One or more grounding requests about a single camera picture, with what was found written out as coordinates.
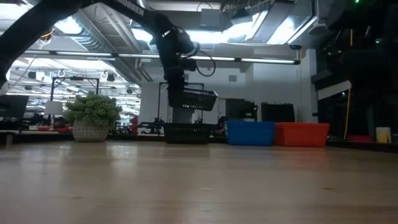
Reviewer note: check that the black plastic mesh basket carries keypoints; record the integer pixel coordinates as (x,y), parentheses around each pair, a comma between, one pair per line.
(186,133)
(199,99)

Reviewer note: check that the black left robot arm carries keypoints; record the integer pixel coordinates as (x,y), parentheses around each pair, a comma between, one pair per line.
(21,34)

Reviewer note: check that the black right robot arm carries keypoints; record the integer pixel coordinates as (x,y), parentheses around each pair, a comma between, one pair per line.
(357,62)

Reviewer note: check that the grey ceiling box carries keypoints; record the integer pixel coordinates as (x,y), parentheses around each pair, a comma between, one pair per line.
(211,18)

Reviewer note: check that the black background box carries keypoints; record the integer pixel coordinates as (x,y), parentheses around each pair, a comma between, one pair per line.
(241,110)
(276,112)

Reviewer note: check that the green potted plant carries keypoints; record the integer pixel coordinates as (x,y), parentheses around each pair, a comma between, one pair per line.
(93,109)

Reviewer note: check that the blue plastic mesh basket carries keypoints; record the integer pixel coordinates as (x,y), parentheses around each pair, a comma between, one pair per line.
(250,133)

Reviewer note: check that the long light bar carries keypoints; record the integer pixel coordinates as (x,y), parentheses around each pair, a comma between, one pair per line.
(264,60)

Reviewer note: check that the white shade table lamp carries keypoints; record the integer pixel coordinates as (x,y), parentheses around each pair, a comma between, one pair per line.
(53,108)

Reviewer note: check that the orange plastic mesh basket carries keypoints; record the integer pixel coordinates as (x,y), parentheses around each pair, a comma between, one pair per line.
(301,134)

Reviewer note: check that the dark background monitor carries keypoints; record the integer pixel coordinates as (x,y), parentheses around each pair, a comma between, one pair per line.
(14,105)

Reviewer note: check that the pale yellow cup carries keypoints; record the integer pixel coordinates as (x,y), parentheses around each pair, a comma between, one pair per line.
(383,135)

